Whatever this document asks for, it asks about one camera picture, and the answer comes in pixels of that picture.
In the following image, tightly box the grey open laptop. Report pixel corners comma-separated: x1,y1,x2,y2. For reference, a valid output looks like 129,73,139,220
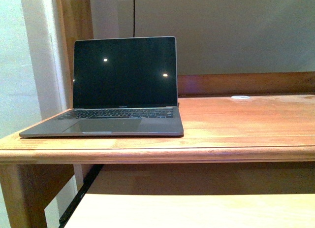
20,36,184,138

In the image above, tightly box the black hanging wall cable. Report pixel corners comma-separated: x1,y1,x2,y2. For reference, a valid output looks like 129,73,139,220
132,0,136,38

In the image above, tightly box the wooden pull-out keyboard tray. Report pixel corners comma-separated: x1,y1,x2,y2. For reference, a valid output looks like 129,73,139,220
66,194,315,228

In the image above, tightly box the white desk cable grommet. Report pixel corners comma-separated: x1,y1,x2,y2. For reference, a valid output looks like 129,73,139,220
231,95,251,100

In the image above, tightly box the black drawer slide rail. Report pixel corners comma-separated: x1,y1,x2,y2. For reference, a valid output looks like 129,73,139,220
59,164,103,228

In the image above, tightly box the wooden desk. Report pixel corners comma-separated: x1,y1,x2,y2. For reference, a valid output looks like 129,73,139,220
0,72,315,228

